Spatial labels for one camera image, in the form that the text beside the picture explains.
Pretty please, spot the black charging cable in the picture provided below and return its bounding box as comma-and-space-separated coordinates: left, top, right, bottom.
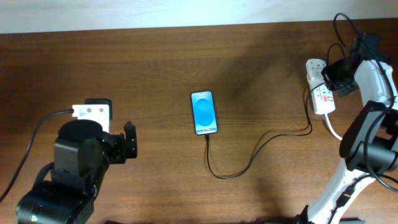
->
204, 42, 346, 180

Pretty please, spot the blue Galaxy smartphone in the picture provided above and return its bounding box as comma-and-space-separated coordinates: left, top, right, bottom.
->
190, 90, 218, 136

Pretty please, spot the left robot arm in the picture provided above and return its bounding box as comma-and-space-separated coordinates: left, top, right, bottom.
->
16, 119, 137, 223

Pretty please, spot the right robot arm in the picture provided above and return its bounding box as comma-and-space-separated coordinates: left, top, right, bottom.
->
294, 33, 397, 223

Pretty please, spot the white USB charger adapter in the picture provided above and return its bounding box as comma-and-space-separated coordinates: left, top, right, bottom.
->
305, 58, 326, 86

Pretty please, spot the white power strip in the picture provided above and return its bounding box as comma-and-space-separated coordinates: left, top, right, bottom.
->
308, 80, 336, 115

